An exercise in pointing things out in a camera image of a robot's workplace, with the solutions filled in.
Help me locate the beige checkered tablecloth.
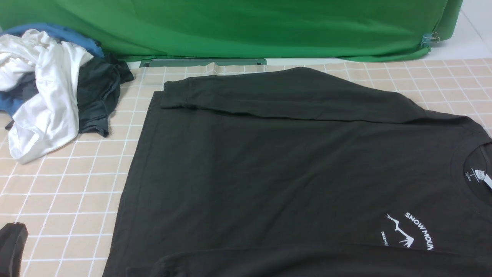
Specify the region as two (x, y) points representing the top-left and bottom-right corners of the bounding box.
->
(0, 58), (492, 277)

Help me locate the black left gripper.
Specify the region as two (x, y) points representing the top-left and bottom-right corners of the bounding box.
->
(0, 222), (28, 277)

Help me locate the green metal base bar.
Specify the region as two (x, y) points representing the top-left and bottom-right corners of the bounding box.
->
(139, 58), (267, 68)

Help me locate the white crumpled garment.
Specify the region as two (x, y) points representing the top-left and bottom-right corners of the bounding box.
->
(1, 29), (93, 164)

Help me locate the blue crumpled garment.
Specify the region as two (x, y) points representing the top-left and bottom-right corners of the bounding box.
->
(1, 23), (104, 116)

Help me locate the dark crumpled garment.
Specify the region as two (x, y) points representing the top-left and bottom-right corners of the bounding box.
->
(0, 52), (134, 137)

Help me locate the green backdrop cloth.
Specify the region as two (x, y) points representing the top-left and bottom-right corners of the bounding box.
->
(1, 0), (463, 62)

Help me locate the metal binder clip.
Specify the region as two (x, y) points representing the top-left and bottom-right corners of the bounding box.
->
(420, 32), (441, 48)

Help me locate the dark gray long-sleeve top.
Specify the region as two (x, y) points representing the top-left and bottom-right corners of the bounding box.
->
(103, 68), (491, 277)

